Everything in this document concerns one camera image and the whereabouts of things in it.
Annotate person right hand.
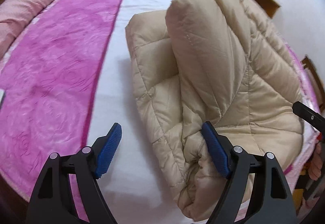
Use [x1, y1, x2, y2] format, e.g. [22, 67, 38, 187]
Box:
[308, 143, 323, 181]

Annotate beige quilted down jacket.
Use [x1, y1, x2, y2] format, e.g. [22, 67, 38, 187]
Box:
[126, 0, 303, 221]

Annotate wooden chair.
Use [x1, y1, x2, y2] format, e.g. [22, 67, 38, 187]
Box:
[301, 55, 324, 114]

